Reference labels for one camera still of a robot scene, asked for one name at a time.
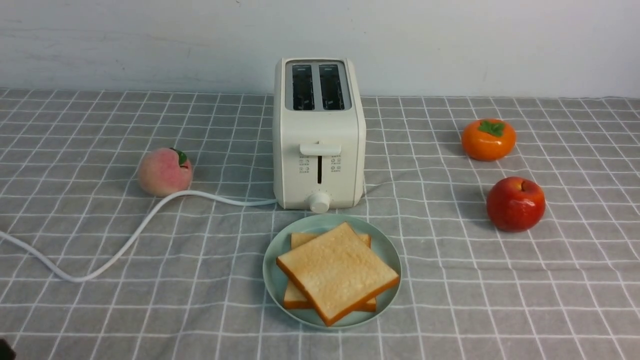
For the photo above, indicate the orange persimmon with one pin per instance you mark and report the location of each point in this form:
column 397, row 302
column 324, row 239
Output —
column 488, row 139

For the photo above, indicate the white two-slot toaster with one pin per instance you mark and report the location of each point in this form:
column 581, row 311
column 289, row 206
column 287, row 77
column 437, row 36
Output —
column 318, row 135

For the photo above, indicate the grey checkered tablecloth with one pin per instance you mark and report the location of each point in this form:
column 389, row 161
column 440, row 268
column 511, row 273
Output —
column 191, row 287

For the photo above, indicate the toast slice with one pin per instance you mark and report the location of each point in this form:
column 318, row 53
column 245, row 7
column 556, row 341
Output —
column 293, row 298
column 338, row 272

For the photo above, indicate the red apple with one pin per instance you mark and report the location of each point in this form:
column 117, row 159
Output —
column 515, row 204

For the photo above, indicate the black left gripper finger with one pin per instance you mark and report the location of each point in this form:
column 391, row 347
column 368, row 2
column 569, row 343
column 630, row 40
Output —
column 6, row 351

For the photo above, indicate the pink peach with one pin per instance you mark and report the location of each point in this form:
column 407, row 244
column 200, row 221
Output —
column 165, row 171

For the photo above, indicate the light green round plate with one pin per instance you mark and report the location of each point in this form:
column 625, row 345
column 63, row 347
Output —
column 275, row 279

